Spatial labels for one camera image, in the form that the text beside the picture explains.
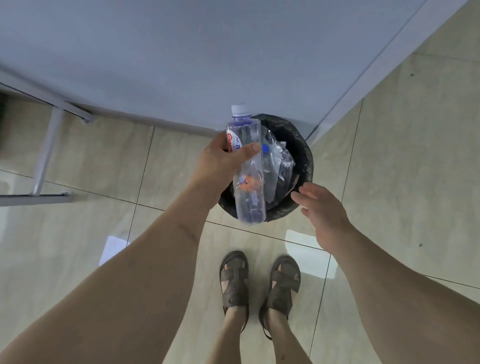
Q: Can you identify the person's right hand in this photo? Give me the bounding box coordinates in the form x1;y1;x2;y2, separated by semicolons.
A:
290;182;355;251

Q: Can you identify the person's left hand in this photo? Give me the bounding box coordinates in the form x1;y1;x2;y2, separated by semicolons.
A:
192;132;262;198

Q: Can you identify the clear plastic water bottle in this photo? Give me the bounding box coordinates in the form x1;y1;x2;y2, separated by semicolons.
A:
225;104;267;225

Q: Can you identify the person's left forearm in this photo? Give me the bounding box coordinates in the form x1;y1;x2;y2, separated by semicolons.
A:
0;179;223;364

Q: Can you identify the person's right forearm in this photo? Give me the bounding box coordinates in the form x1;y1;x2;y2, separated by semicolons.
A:
322;223;480;364

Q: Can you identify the black lined trash bin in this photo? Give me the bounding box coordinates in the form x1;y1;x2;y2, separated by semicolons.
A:
218;114;314;223

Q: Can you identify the crushed clear plastic bottle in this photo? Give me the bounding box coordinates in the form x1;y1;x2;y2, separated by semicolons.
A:
260;127;296;205

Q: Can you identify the brown right sandal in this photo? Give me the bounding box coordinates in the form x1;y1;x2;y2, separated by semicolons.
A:
258;255;302;341

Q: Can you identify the brown sandal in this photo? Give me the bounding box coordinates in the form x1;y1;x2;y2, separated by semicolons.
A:
219;250;250;334
258;255;302;341

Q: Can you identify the brown left sandal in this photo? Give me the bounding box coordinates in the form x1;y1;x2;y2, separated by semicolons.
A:
219;250;250;334

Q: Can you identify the person's right leg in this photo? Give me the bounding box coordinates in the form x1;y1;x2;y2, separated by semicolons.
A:
262;262;312;364

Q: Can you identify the person's leg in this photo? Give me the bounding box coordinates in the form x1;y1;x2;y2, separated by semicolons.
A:
262;262;312;364
206;259;249;364

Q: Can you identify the person's left leg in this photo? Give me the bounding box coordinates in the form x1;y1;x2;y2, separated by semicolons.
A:
206;259;249;364

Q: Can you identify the grey metal table frame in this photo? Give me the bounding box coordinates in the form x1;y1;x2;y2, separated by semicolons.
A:
0;67;95;208

